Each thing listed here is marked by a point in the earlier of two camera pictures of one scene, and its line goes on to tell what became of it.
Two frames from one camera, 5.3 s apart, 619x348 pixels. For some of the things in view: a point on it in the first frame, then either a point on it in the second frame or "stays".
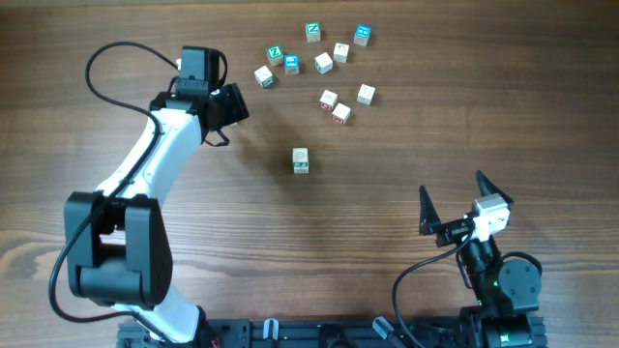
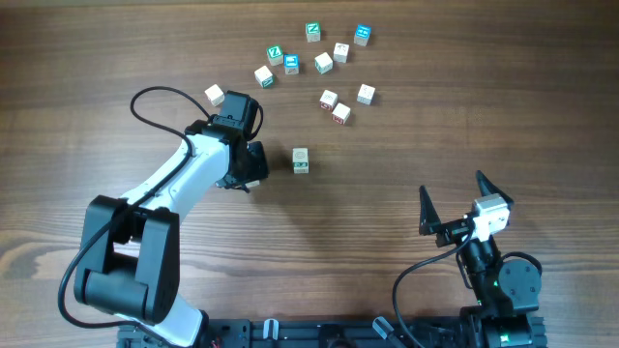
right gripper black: [430, 224] stays
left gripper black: [239, 109] -> [260, 172]
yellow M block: [300, 155] stays
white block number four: [301, 167] stays
